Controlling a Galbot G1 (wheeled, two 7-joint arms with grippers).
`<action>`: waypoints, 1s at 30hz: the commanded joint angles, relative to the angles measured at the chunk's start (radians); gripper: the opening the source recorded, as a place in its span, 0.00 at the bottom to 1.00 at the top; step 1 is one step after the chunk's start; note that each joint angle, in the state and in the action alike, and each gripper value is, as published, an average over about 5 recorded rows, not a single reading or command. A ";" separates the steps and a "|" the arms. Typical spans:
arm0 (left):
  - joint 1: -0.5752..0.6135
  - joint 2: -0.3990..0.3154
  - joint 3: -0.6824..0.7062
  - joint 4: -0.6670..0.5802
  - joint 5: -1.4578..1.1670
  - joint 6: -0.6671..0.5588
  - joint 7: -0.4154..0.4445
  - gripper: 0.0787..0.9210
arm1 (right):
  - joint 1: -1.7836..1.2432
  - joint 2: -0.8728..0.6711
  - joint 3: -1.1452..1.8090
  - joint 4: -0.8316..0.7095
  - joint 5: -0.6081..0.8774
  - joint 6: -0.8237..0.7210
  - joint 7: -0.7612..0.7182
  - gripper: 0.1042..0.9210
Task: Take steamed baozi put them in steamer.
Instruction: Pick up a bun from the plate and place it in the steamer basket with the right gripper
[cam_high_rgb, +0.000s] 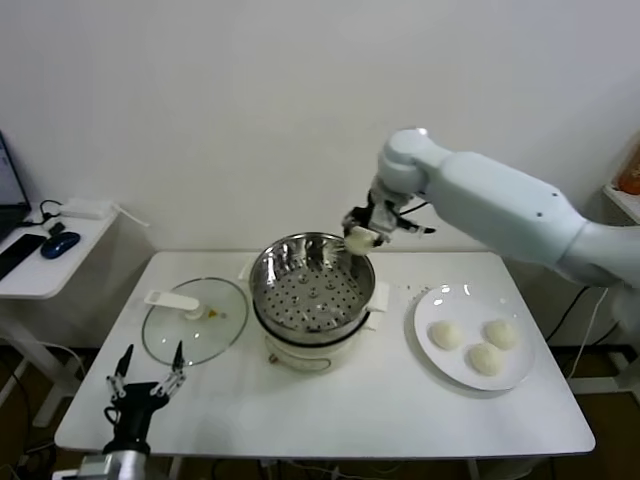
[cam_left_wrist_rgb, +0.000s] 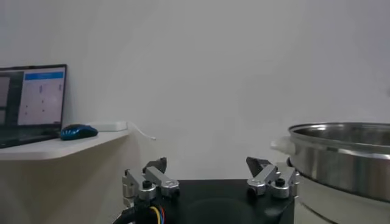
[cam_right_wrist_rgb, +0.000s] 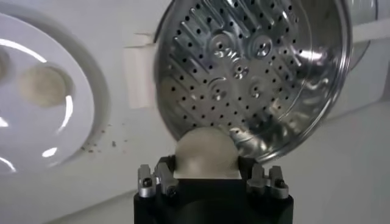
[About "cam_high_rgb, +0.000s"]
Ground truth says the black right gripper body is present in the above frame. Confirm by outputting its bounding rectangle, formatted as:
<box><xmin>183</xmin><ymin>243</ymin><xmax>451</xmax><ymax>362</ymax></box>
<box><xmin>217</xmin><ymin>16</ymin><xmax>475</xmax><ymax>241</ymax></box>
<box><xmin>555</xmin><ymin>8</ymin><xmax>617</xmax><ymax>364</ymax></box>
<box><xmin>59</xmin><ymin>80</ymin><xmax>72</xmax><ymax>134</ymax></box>
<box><xmin>355</xmin><ymin>192</ymin><xmax>401</xmax><ymax>236</ymax></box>

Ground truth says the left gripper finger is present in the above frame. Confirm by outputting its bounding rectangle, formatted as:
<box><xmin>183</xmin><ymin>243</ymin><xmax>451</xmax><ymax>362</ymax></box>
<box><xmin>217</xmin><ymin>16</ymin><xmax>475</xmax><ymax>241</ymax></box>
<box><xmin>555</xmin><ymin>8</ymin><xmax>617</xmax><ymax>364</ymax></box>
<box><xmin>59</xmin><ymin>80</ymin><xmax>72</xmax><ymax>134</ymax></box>
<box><xmin>106</xmin><ymin>343</ymin><xmax>135</xmax><ymax>401</ymax></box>
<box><xmin>152</xmin><ymin>340</ymin><xmax>189</xmax><ymax>399</ymax></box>

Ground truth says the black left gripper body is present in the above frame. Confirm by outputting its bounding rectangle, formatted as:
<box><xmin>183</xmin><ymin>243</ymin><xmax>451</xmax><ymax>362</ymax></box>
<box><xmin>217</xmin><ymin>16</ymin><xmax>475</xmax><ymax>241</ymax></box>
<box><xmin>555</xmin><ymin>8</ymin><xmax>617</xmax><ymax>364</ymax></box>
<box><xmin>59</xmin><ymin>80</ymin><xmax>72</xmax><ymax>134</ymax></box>
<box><xmin>105</xmin><ymin>381</ymin><xmax>168</xmax><ymax>454</ymax></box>

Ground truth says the white steamed baozi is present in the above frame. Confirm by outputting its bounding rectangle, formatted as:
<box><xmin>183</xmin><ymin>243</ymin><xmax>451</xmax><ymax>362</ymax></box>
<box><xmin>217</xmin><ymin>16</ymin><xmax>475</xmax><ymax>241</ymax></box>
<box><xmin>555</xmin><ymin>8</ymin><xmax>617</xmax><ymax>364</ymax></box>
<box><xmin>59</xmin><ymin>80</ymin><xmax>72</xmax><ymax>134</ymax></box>
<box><xmin>346</xmin><ymin>225</ymin><xmax>377</xmax><ymax>255</ymax></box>
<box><xmin>482</xmin><ymin>318</ymin><xmax>519</xmax><ymax>350</ymax></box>
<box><xmin>466</xmin><ymin>342</ymin><xmax>504</xmax><ymax>375</ymax></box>
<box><xmin>429</xmin><ymin>320</ymin><xmax>464</xmax><ymax>350</ymax></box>

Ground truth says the stainless steel steamer basket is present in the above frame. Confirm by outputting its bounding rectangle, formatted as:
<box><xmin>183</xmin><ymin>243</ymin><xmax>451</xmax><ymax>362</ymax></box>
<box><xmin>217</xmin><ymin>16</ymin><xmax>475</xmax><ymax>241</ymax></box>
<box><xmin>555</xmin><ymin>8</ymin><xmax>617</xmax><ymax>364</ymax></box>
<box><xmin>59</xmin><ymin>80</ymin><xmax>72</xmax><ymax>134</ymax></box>
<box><xmin>237</xmin><ymin>231</ymin><xmax>391</xmax><ymax>347</ymax></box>

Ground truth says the large white plate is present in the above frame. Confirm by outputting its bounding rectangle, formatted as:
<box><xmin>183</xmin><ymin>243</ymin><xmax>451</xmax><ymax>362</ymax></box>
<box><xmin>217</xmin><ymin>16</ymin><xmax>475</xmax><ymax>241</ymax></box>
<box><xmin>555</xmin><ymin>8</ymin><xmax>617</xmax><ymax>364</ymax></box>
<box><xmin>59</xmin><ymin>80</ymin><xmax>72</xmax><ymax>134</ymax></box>
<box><xmin>412</xmin><ymin>282</ymin><xmax>536</xmax><ymax>392</ymax></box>

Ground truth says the white side table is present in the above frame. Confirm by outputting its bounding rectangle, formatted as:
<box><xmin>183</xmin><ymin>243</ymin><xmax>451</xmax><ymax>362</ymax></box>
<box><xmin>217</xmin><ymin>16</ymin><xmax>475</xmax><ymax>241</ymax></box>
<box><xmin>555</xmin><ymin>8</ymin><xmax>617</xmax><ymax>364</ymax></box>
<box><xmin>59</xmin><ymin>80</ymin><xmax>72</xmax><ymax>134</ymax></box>
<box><xmin>0</xmin><ymin>200</ymin><xmax>124</xmax><ymax>426</ymax></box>

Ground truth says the cream electric cooker base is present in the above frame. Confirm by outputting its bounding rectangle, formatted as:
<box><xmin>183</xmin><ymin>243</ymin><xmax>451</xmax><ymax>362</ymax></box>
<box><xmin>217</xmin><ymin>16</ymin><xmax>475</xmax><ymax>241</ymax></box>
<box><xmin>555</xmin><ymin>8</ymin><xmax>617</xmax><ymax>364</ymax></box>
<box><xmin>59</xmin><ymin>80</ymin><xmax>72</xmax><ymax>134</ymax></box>
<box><xmin>252</xmin><ymin>302</ymin><xmax>382</xmax><ymax>375</ymax></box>

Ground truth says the blue computer mouse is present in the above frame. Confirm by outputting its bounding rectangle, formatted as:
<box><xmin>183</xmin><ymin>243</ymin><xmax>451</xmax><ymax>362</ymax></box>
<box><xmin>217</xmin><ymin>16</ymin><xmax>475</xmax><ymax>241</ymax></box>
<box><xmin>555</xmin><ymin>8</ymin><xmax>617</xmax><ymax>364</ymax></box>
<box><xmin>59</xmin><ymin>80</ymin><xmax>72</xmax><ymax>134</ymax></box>
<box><xmin>39</xmin><ymin>231</ymin><xmax>81</xmax><ymax>260</ymax></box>

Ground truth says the black keyboard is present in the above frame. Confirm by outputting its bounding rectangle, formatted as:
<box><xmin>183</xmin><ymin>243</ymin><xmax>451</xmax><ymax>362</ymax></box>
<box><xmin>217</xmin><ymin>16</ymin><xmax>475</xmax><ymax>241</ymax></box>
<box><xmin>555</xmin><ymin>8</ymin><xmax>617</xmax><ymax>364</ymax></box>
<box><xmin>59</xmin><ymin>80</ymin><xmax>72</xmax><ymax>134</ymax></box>
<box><xmin>0</xmin><ymin>233</ymin><xmax>46</xmax><ymax>281</ymax></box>

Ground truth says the black laptop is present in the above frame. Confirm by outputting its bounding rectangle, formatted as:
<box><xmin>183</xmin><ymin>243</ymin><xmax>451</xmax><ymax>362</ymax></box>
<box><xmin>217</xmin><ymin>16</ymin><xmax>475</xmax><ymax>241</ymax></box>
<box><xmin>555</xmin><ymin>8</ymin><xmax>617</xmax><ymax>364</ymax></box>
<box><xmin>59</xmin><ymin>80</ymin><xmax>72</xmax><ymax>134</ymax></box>
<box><xmin>0</xmin><ymin>130</ymin><xmax>33</xmax><ymax>241</ymax></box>

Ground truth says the orange packaged item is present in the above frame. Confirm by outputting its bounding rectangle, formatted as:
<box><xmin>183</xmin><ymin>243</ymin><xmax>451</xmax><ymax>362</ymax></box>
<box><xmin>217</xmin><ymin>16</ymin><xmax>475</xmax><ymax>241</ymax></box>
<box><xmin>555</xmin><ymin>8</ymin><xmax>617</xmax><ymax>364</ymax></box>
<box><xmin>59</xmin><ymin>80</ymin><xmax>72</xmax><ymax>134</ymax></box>
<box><xmin>613</xmin><ymin>130</ymin><xmax>640</xmax><ymax>195</ymax></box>

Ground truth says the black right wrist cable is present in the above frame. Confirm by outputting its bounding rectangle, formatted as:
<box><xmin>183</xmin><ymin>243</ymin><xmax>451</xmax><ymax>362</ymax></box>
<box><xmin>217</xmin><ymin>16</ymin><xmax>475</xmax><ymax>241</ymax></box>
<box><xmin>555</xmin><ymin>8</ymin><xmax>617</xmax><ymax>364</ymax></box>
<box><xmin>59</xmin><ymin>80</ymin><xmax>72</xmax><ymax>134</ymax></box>
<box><xmin>397</xmin><ymin>199</ymin><xmax>434</xmax><ymax>216</ymax></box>

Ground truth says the glass lid white handle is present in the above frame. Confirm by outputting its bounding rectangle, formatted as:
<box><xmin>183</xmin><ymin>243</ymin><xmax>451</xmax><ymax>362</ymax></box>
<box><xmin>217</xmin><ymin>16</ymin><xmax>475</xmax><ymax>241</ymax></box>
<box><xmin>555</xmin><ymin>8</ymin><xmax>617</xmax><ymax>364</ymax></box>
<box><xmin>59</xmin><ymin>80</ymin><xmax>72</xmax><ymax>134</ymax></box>
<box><xmin>141</xmin><ymin>277</ymin><xmax>250</xmax><ymax>368</ymax></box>

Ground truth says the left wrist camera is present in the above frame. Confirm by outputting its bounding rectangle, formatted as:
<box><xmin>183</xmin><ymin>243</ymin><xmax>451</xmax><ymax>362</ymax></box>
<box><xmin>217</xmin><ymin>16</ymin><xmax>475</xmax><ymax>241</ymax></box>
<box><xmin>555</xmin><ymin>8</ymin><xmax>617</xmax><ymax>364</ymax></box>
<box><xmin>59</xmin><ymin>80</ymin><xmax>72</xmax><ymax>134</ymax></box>
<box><xmin>52</xmin><ymin>454</ymin><xmax>114</xmax><ymax>480</ymax></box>

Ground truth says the black looped cable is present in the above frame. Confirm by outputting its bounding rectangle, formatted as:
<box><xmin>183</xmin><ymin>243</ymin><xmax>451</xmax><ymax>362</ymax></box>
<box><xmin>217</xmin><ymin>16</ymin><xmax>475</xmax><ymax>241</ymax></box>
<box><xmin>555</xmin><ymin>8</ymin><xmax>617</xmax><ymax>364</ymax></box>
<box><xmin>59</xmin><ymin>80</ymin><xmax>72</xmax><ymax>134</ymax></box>
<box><xmin>38</xmin><ymin>199</ymin><xmax>65</xmax><ymax>225</ymax></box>

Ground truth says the black power cable with adapter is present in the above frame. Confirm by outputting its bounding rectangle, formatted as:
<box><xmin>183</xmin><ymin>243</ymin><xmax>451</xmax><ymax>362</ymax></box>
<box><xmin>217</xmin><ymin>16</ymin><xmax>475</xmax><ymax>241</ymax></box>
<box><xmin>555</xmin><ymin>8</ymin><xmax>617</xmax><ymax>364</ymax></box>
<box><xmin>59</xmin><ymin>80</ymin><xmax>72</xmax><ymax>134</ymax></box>
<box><xmin>544</xmin><ymin>287</ymin><xmax>585</xmax><ymax>346</ymax></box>

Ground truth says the white hanging power cable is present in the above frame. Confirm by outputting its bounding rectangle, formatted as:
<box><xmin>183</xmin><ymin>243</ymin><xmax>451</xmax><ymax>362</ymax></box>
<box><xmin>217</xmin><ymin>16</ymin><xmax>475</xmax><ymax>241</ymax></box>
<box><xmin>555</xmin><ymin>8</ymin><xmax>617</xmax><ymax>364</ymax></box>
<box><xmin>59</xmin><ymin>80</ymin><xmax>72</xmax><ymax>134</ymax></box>
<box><xmin>568</xmin><ymin>287</ymin><xmax>609</xmax><ymax>382</ymax></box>

